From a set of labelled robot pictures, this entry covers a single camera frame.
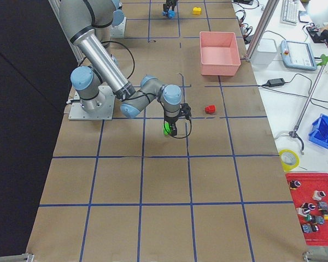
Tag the yellow tape roll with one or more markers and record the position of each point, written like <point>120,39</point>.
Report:
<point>289,159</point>

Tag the teach pendant tablet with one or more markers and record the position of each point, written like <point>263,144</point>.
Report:
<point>297,55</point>

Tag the red toy block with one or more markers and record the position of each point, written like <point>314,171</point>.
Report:
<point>210,109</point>

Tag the aluminium frame post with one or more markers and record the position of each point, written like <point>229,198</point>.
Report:
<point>262,25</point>

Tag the green toy block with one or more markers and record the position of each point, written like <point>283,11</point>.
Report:
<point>166,128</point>

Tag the blue toy block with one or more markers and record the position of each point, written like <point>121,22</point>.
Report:
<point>170,14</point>

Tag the red tray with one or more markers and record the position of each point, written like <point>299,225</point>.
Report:
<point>309,192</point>

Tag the pink plastic box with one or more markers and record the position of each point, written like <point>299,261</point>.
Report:
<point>219,54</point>

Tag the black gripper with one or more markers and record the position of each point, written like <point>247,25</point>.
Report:
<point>171,120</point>
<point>169,4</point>

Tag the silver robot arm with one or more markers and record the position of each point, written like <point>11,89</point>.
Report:
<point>118,15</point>
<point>80,20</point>

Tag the blue plastic bin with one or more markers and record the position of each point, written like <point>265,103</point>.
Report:
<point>319,132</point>

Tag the black power adapter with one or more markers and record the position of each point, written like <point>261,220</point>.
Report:
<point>275,82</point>

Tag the green handled grabber tool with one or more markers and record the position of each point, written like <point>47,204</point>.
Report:
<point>293,133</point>

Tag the white square box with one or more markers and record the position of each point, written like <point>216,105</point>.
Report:
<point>265,52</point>

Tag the white keyboard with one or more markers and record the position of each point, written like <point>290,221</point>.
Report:
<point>289,12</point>

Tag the yellow toy block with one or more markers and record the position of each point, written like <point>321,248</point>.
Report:
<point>196,10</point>

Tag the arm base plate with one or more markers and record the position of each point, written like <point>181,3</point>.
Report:
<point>119,30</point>
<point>100,108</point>

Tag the brown paper table cover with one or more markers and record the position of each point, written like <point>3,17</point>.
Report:
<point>121,190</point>

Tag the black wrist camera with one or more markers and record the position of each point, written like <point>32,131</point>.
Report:
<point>185,111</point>

